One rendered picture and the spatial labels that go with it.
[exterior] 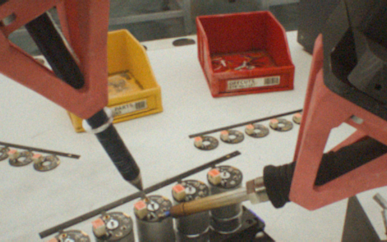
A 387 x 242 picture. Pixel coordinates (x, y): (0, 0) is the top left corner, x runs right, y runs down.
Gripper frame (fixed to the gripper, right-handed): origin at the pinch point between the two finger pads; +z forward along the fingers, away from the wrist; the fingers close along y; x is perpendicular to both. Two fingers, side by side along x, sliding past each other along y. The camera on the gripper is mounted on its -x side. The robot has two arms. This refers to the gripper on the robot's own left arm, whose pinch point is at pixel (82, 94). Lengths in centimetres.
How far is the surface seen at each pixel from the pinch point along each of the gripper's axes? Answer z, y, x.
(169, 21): 135, 231, -106
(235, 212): 14.5, -0.5, -4.6
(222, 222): 14.8, -0.2, -3.6
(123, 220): 9.6, 1.0, 1.8
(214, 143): 20.4, 11.6, -10.3
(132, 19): 107, 206, -76
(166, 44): 25, 39, -21
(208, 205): 9.3, -2.6, -2.4
